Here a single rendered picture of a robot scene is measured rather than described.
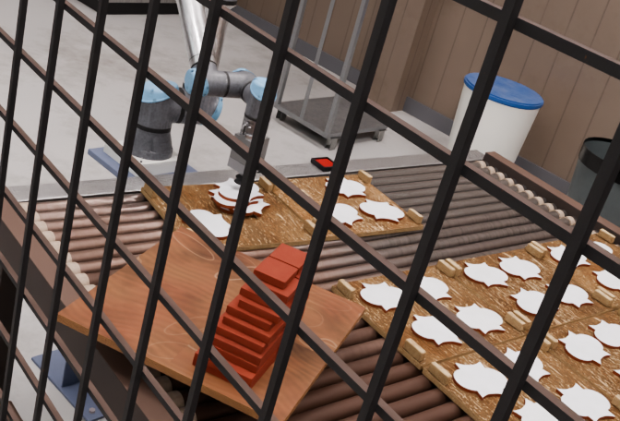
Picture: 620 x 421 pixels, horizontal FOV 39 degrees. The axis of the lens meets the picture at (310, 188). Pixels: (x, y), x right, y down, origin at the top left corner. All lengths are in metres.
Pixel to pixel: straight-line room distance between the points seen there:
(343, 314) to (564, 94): 4.36
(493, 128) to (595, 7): 1.06
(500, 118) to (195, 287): 3.91
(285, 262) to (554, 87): 4.63
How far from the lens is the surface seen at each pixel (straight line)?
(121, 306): 1.87
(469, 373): 2.16
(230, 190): 2.56
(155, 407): 1.77
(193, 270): 2.03
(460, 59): 6.61
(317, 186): 2.85
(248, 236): 2.44
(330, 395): 1.98
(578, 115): 6.17
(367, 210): 2.76
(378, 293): 2.34
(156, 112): 2.77
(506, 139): 5.73
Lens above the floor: 2.09
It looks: 24 degrees down
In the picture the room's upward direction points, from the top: 16 degrees clockwise
